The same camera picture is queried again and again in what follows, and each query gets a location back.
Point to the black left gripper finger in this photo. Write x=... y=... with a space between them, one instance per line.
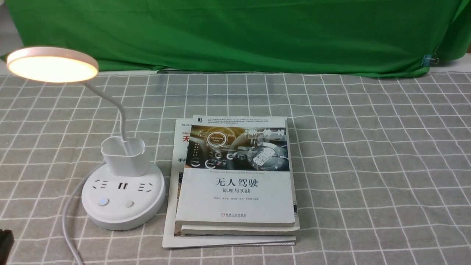
x=6 y=243

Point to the blue binder clip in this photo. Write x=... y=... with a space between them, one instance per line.
x=429 y=60

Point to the bottom large white magazine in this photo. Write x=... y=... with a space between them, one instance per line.
x=170 y=237

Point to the middle white book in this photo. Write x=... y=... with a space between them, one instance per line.
x=239 y=231

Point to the white desk lamp with sockets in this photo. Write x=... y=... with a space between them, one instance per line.
x=127 y=190

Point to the grey checked tablecloth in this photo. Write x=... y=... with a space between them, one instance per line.
x=381 y=166

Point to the top self-driving textbook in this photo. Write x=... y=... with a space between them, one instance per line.
x=235 y=184

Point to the green backdrop cloth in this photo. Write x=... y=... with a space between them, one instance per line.
x=370 y=38

